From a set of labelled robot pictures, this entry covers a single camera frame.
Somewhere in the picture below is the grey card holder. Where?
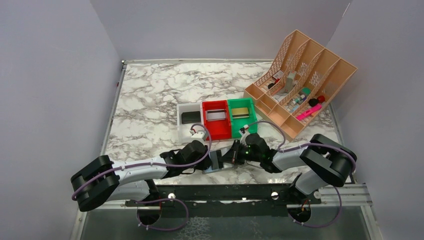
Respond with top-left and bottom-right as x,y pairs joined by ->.
202,148 -> 234,174

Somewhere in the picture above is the white plastic bin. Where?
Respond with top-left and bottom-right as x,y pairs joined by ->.
176,103 -> 206,144

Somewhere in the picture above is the red plastic bin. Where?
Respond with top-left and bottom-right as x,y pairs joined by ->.
201,100 -> 232,141

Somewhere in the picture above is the green plastic bin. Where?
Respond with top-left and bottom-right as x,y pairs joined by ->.
227,97 -> 257,139

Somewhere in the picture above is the black card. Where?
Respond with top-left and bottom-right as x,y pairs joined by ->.
180,111 -> 202,124

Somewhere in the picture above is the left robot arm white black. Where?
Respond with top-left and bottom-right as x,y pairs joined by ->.
70,140 -> 211,212

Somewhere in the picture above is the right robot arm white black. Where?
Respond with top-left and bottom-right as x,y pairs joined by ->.
214,133 -> 358,200

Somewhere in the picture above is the gold card with stripe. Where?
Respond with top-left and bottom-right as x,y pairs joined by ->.
231,107 -> 250,119

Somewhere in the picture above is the silver card with stripe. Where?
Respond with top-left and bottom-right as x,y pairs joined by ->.
205,109 -> 227,122

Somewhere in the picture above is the red white small box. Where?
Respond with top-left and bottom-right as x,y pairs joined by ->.
272,70 -> 284,81

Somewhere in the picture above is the green capped glue stick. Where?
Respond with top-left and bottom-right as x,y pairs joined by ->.
294,87 -> 311,103

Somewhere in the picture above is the pink highlighter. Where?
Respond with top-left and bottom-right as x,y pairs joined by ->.
295,104 -> 322,121

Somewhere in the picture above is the grey box in organizer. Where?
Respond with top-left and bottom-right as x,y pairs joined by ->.
283,70 -> 297,94

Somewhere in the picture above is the peach desk organizer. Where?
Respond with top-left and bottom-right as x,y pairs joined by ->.
243,30 -> 358,140

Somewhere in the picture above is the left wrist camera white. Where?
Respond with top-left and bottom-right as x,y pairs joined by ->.
189,129 -> 208,144

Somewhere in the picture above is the black mounting rail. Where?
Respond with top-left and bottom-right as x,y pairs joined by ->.
124,183 -> 321,218

